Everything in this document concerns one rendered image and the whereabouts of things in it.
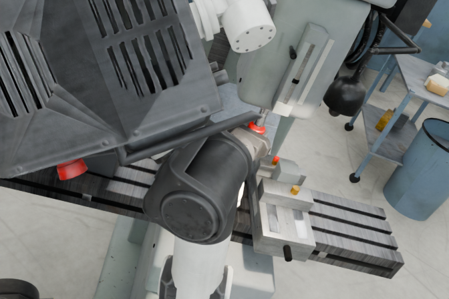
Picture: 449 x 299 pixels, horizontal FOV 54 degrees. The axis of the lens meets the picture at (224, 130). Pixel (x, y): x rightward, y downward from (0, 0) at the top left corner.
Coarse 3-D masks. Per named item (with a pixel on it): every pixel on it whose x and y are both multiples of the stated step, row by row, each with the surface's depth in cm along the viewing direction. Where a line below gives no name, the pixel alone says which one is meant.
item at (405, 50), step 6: (372, 48) 80; (378, 48) 80; (384, 48) 81; (390, 48) 82; (396, 48) 83; (402, 48) 85; (408, 48) 86; (414, 48) 88; (378, 54) 80; (384, 54) 82; (390, 54) 83
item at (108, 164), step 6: (102, 156) 116; (108, 156) 116; (114, 156) 115; (84, 162) 118; (90, 162) 117; (96, 162) 117; (102, 162) 117; (108, 162) 117; (114, 162) 117; (90, 168) 119; (96, 168) 118; (102, 168) 118; (108, 168) 118; (114, 168) 118; (102, 174) 119; (108, 174) 119
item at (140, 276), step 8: (152, 224) 167; (152, 232) 156; (144, 240) 187; (152, 240) 147; (144, 248) 174; (144, 256) 162; (144, 264) 152; (136, 272) 181; (144, 272) 143; (136, 280) 168; (144, 280) 135; (136, 288) 157; (144, 288) 128; (136, 296) 148; (144, 296) 121; (152, 296) 118
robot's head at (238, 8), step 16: (208, 0) 60; (224, 0) 61; (240, 0) 59; (256, 0) 59; (208, 16) 60; (224, 16) 60; (240, 16) 58; (256, 16) 58; (240, 32) 58; (256, 32) 59; (272, 32) 61; (240, 48) 62; (256, 48) 64
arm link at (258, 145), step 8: (232, 128) 114; (240, 128) 113; (248, 128) 114; (240, 136) 107; (248, 136) 112; (256, 136) 113; (264, 136) 114; (248, 144) 106; (256, 144) 110; (264, 144) 112; (256, 152) 110; (264, 152) 113
